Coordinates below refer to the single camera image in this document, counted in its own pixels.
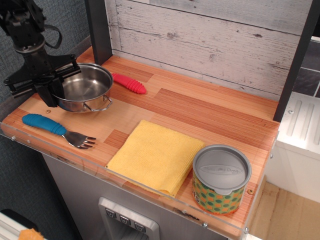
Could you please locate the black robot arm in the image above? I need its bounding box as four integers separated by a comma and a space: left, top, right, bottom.
0, 0, 81, 107

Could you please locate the dark grey post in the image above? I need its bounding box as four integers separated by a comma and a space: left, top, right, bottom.
273, 0, 320, 123
84, 0, 113, 65

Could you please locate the grey dispenser panel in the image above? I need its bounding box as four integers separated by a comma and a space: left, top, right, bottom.
98, 197, 160, 240

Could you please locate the patterned can with grey lid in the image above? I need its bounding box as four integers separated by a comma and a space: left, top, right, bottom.
192, 144, 252, 215

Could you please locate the stainless steel pot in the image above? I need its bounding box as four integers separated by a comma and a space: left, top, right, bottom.
55, 63, 114, 113

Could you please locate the dark grey right post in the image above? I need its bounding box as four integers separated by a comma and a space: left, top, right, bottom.
273, 0, 320, 123

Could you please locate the yellow folded cloth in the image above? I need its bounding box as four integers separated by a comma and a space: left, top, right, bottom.
107, 120, 205, 198

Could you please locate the white plastic appliance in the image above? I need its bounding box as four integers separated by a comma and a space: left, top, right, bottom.
264, 92, 320, 202

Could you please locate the clear acrylic edge guard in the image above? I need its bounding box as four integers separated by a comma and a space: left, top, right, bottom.
0, 123, 249, 240

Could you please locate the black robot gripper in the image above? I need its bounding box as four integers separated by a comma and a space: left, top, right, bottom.
4, 49, 81, 108

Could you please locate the orange cloth piece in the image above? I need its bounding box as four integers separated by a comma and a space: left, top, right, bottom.
18, 228, 45, 240

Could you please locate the dark grey left post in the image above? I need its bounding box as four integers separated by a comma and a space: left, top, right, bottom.
84, 0, 113, 65

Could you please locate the blue handled fork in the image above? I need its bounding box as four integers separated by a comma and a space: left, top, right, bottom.
22, 113, 96, 150

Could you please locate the red handled spoon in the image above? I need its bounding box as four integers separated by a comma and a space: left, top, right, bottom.
111, 73, 147, 94

